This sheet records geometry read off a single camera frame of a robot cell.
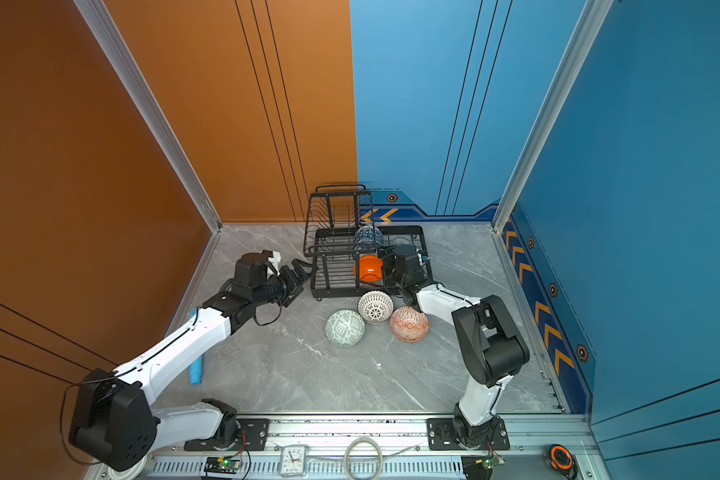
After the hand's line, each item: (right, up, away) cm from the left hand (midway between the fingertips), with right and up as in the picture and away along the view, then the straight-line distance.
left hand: (314, 273), depth 81 cm
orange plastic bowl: (+15, 0, +19) cm, 24 cm away
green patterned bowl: (+7, -18, +10) cm, 22 cm away
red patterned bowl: (+27, -17, +11) cm, 33 cm away
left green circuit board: (-20, -45, -10) cm, 50 cm away
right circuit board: (+43, -44, -11) cm, 62 cm away
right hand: (+16, +5, +12) cm, 21 cm away
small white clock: (-3, -42, -12) cm, 44 cm away
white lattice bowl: (+17, -12, +13) cm, 24 cm away
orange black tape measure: (+59, -41, -14) cm, 73 cm away
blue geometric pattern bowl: (+15, +11, +31) cm, 36 cm away
